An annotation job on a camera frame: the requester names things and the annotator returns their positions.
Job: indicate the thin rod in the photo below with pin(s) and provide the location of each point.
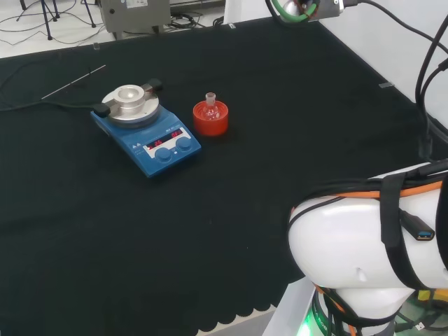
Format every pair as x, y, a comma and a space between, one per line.
71, 83

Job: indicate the black tripod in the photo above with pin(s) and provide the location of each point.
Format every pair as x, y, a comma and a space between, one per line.
46, 17

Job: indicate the blue-base heater with steel plate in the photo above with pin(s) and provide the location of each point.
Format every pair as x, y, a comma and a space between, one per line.
157, 140

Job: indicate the black bench cloth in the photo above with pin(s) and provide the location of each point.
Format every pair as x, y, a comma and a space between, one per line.
210, 210

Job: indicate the grey metal cabinet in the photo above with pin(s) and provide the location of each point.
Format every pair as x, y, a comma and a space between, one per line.
136, 15

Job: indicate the clear round-bottom flask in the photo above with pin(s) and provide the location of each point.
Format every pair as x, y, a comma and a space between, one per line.
211, 106

